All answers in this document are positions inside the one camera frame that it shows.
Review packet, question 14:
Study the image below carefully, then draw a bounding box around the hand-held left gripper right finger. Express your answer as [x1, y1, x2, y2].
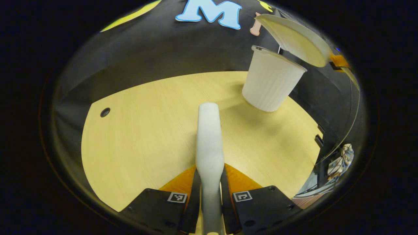
[220, 163, 302, 235]

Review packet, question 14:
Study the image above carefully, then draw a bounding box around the pale crumpled cloth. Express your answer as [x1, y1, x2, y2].
[328, 144, 355, 178]

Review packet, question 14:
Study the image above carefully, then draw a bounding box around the white ribbed garbage bin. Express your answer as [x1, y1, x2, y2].
[242, 45, 308, 113]

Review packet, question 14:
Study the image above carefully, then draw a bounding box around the light wooden desktop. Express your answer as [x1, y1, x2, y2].
[81, 71, 322, 235]

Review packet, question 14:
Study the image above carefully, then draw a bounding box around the small white broom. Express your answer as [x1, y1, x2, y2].
[195, 102, 226, 235]

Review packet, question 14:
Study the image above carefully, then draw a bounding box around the white dustpan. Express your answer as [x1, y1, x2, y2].
[255, 14, 334, 68]

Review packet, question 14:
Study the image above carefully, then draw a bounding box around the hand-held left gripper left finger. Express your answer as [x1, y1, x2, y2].
[119, 165, 201, 235]

